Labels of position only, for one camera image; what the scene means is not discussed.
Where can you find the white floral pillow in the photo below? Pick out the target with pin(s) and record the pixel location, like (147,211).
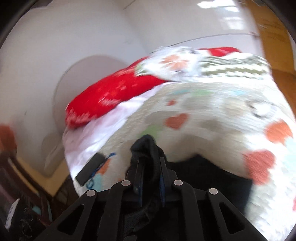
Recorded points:
(177,64)

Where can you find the green white dotted pillow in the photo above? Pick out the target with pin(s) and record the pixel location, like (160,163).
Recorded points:
(235,65)

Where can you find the wooden door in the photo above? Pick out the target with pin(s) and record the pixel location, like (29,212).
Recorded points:
(277,48)

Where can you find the heart pattern quilt bedspread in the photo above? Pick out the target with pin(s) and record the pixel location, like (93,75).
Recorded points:
(248,131)

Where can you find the red long pillow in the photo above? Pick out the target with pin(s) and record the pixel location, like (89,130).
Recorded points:
(123,85)

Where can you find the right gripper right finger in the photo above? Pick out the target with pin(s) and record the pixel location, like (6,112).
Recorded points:
(213,201)

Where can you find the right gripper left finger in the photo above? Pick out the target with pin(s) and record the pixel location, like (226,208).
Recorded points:
(114,214)

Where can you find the black pants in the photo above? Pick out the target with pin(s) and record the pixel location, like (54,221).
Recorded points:
(158,209)

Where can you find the white headboard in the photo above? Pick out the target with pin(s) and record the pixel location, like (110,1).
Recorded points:
(70,107)

